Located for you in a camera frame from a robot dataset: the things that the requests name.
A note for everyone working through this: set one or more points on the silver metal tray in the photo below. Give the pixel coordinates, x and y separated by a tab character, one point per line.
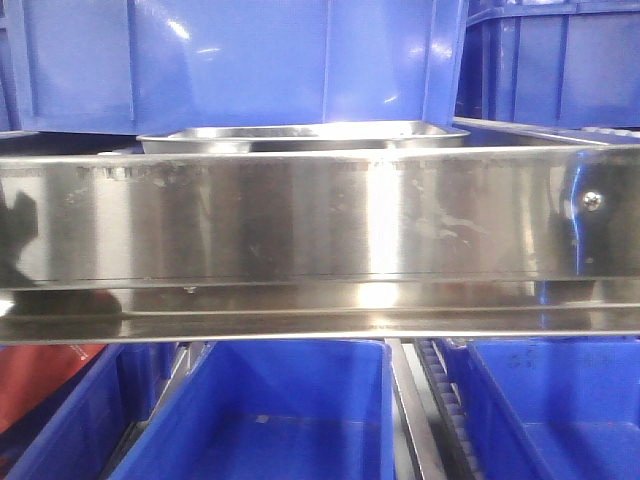
394	134

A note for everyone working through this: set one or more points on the lower middle blue bin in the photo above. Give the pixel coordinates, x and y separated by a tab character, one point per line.
277	409

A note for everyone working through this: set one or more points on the blue bin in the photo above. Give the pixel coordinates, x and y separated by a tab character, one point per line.
567	64
542	409
277	409
154	67
75	432

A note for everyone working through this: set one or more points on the black roller track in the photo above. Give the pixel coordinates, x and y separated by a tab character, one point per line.
452	416

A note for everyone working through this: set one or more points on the lower right blue bin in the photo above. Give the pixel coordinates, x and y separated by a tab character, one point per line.
542	409

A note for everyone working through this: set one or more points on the upper middle blue bin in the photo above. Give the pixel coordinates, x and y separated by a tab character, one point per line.
154	67

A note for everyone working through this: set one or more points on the upper right blue bin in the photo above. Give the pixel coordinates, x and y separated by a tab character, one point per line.
567	64

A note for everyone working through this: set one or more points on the lower left blue bin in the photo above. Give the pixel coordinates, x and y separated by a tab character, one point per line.
75	432

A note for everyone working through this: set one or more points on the red object in bin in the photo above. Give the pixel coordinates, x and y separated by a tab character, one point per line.
31	373

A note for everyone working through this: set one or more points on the stainless steel shelf rail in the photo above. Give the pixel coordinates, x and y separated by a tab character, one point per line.
406	243

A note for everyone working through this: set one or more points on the rail screw right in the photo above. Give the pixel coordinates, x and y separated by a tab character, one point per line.
592	200

